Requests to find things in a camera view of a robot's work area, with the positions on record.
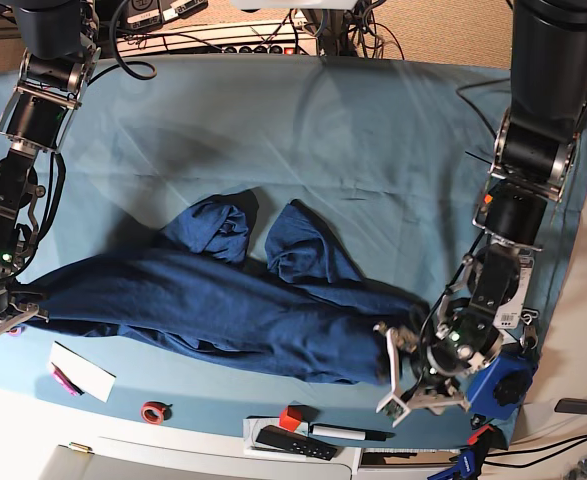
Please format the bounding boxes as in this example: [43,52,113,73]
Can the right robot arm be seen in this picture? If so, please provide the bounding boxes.
[0,1,100,335]

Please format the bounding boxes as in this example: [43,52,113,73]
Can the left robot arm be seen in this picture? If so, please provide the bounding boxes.
[402,1,587,400]

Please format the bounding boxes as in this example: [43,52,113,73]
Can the black phone device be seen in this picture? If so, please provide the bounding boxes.
[554,398,587,415]

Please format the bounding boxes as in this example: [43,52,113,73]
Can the blue t-shirt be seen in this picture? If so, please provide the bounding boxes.
[29,191,427,384]

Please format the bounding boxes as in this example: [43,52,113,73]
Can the white notepad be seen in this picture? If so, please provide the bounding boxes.
[49,342,116,403]

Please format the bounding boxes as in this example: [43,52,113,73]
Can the light blue table cloth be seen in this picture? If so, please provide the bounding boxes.
[0,53,587,450]

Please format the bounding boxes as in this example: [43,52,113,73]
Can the pink pen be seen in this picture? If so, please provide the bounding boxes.
[48,363,84,396]

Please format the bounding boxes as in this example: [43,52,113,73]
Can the white black marker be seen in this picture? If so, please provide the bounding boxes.
[309,423,395,442]

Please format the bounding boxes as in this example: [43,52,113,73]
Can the black zip tie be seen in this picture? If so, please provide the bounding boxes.
[464,150,492,165]

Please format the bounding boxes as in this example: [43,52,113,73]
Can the black remote control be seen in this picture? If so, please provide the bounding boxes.
[255,425,338,461]

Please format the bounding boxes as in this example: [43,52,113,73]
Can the white power strip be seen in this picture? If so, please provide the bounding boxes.
[117,20,318,57]

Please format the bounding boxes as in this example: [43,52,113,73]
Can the red tape roll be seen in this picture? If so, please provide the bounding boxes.
[140,401,172,425]

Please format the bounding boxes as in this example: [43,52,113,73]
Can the blue orange bottom clamp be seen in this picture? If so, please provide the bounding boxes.
[427,424,506,480]

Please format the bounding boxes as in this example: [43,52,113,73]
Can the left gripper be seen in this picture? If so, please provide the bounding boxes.
[412,299,503,395]

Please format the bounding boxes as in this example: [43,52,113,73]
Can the blue box with black knob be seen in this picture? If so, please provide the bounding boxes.
[466,345,539,420]

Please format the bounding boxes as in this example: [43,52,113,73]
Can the clear blister pack with label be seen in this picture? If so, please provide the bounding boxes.
[493,250,535,329]

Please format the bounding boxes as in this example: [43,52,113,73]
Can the red cube block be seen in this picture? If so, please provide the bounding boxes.
[278,405,304,432]

